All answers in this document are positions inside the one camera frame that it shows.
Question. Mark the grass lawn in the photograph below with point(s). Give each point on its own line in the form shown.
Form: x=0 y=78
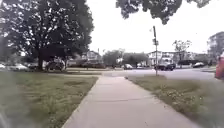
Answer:
x=43 y=96

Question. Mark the thin tree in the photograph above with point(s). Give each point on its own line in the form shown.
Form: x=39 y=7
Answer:
x=181 y=46

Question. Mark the grey concrete sidewalk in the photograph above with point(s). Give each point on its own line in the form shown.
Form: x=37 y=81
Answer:
x=116 y=103

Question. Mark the dark vehicle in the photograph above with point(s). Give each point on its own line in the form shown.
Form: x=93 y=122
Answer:
x=55 y=65

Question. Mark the grey asphalt road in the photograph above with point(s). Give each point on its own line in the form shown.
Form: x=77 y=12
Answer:
x=180 y=73

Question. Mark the large dark leafy tree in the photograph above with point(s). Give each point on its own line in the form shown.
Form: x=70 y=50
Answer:
x=43 y=30

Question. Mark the grass verge strip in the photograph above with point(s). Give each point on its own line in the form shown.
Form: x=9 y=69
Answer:
x=180 y=91

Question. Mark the pole with signs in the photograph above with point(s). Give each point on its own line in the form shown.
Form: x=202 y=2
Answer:
x=155 y=50

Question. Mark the red vehicle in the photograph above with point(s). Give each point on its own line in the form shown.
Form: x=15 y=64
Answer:
x=220 y=68

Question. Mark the pale parked car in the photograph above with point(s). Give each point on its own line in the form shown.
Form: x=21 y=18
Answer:
x=17 y=67

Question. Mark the overhanging tree branches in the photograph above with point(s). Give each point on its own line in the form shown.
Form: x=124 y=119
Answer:
x=160 y=8

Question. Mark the dark truck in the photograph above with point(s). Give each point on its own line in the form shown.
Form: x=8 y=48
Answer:
x=165 y=65

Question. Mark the house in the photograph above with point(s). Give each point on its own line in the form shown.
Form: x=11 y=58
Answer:
x=90 y=57

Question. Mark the white building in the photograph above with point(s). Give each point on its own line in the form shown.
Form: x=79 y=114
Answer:
x=161 y=56

